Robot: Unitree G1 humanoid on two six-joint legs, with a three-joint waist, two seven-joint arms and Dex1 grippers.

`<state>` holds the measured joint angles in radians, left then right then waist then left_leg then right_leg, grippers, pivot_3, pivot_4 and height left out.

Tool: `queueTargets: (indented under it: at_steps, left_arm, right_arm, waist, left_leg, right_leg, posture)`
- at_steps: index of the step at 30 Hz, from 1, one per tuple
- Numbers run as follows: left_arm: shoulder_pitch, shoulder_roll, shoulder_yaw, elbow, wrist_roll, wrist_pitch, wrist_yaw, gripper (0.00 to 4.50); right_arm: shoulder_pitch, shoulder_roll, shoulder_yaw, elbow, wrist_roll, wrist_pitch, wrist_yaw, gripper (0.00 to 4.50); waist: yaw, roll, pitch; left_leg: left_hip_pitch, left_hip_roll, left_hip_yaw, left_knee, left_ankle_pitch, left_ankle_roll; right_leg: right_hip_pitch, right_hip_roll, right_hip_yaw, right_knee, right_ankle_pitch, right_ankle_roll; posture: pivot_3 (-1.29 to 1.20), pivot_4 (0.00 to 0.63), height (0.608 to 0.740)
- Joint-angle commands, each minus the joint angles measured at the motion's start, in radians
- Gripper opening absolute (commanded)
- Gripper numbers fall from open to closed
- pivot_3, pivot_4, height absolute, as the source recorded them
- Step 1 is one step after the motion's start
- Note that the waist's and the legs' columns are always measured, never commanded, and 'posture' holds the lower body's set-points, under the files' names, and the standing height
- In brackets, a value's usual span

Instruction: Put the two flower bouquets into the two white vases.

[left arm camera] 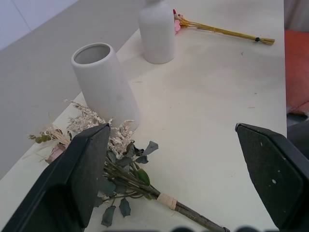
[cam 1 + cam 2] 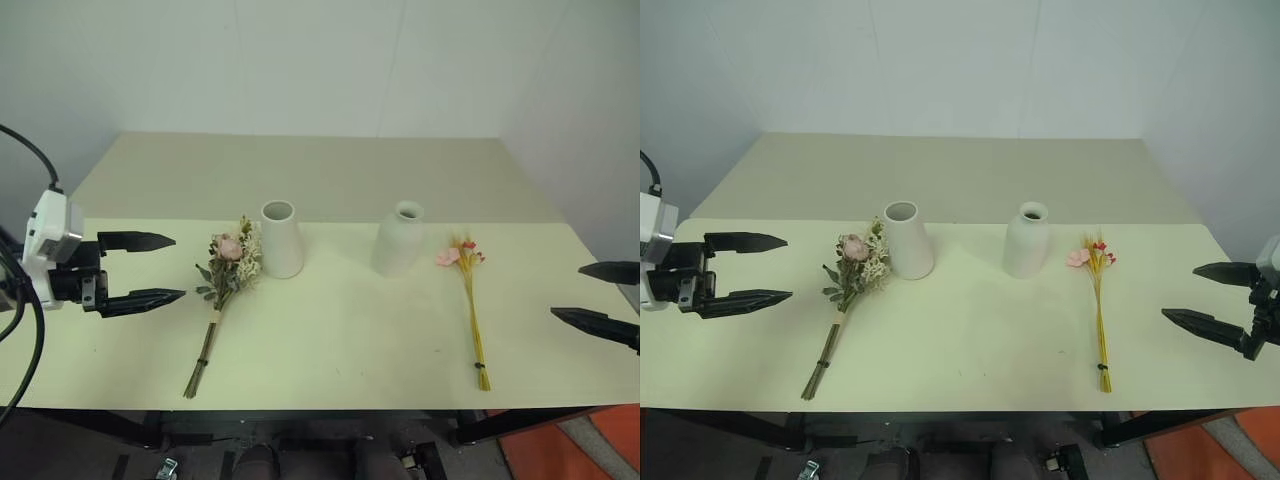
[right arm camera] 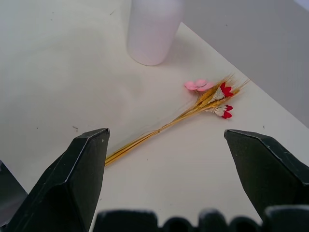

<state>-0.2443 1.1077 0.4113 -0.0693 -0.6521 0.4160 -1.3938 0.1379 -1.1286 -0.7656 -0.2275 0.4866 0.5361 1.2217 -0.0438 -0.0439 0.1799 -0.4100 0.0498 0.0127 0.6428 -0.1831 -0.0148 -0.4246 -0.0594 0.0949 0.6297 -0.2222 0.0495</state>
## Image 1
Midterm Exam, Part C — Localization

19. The white narrow-neck ceramic vase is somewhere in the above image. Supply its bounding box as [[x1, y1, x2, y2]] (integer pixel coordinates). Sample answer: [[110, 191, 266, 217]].
[[138, 0, 176, 65]]

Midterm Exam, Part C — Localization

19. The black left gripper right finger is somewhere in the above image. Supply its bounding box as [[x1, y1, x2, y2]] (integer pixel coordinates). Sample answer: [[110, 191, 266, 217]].
[[235, 122, 309, 232]]

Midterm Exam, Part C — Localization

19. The yellow-stemmed pink flower bunch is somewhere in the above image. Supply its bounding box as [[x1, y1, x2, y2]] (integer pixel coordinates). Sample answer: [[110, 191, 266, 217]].
[[172, 9, 276, 46]]

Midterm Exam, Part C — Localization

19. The dried green leaf bouquet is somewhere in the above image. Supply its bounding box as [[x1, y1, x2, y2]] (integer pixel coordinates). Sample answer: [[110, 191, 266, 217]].
[[22, 99, 231, 232]]

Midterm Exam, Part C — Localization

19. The white wide-mouth ceramic vase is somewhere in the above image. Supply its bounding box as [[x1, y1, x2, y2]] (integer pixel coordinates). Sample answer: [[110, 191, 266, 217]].
[[70, 43, 142, 131]]

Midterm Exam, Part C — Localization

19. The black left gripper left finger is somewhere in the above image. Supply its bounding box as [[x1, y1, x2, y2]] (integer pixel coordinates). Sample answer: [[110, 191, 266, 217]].
[[0, 123, 111, 232]]

